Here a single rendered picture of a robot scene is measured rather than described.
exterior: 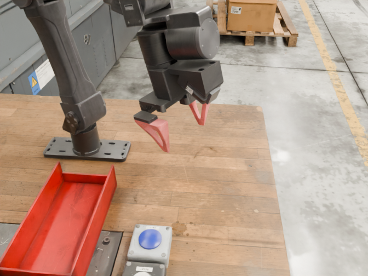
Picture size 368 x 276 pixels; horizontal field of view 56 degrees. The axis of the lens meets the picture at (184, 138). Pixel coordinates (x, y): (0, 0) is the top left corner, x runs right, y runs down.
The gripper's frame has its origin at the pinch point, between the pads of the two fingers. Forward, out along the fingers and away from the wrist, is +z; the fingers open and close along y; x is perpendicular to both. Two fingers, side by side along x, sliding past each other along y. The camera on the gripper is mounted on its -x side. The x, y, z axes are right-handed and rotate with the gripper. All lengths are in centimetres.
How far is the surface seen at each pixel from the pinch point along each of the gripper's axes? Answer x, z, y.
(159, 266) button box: -7.6, 12.6, -18.0
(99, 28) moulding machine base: 206, 17, 108
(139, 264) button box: -5.1, 11.9, -19.9
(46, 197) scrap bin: 17.7, 5.2, -22.8
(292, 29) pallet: 153, 84, 299
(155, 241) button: -4.3, 11.4, -15.4
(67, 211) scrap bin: 15.6, 9.2, -21.0
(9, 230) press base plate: 19.6, 7.7, -30.9
